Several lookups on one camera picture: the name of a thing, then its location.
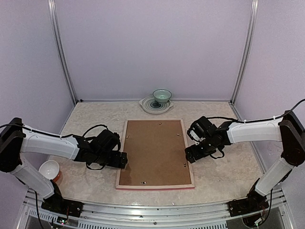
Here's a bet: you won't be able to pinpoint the aluminium corner post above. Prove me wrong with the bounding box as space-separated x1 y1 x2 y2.
47 0 78 105
230 0 259 102

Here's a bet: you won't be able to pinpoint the green ceramic bowl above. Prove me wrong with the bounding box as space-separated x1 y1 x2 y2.
153 89 172 104

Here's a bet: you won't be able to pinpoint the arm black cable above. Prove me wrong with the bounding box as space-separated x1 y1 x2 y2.
207 99 305 124
0 123 108 141

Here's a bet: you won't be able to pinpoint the left aluminium corner post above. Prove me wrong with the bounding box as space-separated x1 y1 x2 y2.
47 0 78 105

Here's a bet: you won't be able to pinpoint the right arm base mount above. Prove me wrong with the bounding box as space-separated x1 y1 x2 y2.
227 180 269 217

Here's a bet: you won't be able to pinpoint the brown backing board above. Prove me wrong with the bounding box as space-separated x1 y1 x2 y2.
118 120 192 186

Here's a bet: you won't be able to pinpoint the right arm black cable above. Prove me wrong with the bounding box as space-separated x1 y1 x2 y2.
207 99 305 124

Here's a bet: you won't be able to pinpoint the right aluminium corner post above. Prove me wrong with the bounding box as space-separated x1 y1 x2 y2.
230 0 259 102

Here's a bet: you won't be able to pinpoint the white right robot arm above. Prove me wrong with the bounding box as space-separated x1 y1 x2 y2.
185 111 305 212

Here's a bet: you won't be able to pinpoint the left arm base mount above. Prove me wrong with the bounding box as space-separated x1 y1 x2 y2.
41 181 83 218

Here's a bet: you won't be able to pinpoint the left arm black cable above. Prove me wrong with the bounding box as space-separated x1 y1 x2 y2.
0 123 108 141

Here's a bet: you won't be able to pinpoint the white bowl orange outside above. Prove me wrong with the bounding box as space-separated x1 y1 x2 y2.
39 160 62 183

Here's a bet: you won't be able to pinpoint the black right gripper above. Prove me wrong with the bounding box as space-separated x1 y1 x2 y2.
185 137 216 163

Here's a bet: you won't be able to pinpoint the wooden picture frame red edge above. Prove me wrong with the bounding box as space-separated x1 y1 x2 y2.
115 118 195 191

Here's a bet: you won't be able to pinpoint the white plate green rings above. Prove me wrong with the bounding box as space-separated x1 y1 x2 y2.
139 95 174 115

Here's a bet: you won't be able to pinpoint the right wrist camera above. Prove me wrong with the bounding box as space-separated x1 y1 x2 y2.
187 129 202 144

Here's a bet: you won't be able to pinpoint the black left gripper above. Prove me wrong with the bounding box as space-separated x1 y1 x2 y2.
94 151 127 168

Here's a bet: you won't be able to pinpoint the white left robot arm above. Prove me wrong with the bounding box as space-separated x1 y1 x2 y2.
0 117 128 212

